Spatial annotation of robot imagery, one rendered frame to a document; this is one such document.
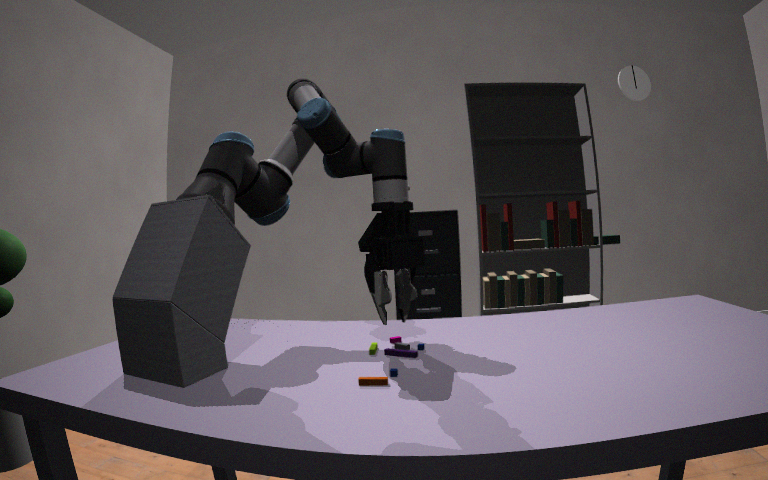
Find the orange rod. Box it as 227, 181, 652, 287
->
358, 377, 388, 386

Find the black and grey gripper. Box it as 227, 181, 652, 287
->
364, 201, 425, 325

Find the purple rod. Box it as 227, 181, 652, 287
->
384, 348, 418, 358

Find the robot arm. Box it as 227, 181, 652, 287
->
176, 78, 410, 226

